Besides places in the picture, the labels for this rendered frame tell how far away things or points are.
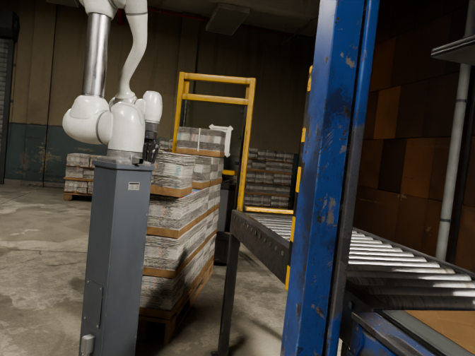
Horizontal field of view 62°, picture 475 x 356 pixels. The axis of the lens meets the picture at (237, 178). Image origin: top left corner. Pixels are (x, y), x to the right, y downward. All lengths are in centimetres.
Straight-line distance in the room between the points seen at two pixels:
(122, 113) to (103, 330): 95
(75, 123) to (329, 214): 145
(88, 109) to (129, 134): 23
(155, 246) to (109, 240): 50
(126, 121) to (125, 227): 47
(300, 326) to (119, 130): 130
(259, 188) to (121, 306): 622
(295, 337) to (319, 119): 38
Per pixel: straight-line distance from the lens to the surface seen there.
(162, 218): 223
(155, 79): 937
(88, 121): 191
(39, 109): 942
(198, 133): 336
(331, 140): 70
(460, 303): 112
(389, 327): 85
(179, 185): 214
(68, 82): 947
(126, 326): 201
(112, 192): 180
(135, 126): 182
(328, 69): 71
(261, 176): 792
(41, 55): 956
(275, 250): 144
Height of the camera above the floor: 108
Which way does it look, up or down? 3 degrees down
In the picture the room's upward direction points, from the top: 6 degrees clockwise
